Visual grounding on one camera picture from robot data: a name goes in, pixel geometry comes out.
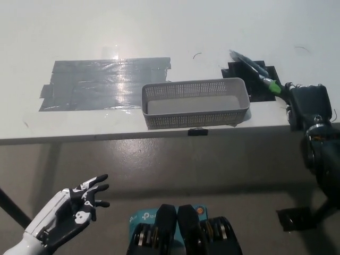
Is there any teal tp-link box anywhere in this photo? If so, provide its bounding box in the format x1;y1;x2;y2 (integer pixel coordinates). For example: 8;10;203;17
129;205;209;241

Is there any black tape patch on desk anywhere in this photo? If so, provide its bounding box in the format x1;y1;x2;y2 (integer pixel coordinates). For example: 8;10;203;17
221;60;279;102

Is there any large grey duct tape patch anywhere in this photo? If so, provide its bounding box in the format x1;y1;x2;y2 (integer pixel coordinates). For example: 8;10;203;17
39;57;172;112

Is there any garden trowel black green handle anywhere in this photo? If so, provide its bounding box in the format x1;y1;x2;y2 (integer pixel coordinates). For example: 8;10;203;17
228;49;290;103

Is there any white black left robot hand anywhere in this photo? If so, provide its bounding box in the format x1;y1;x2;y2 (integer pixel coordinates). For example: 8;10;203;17
23;174;111;249

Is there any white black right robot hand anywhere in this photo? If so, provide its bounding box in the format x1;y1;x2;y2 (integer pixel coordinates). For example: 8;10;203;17
283;82;334;132

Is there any black desk leg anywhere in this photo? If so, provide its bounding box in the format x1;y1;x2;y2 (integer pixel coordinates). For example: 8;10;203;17
313;199;337;225
0;187;32;231

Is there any grey perforated plastic basket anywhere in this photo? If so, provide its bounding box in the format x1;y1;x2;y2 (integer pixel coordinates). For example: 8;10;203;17
141;78;251;130

